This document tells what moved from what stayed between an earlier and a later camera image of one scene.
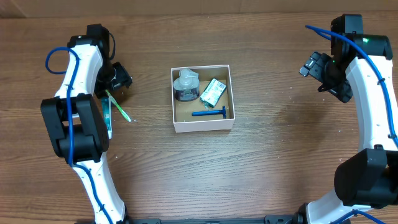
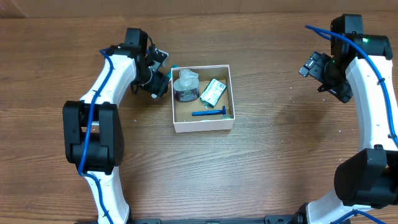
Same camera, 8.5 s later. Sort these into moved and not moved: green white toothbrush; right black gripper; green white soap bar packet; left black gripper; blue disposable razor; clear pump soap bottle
Moved: left black gripper; green white toothbrush
Not moved: blue disposable razor; clear pump soap bottle; green white soap bar packet; right black gripper
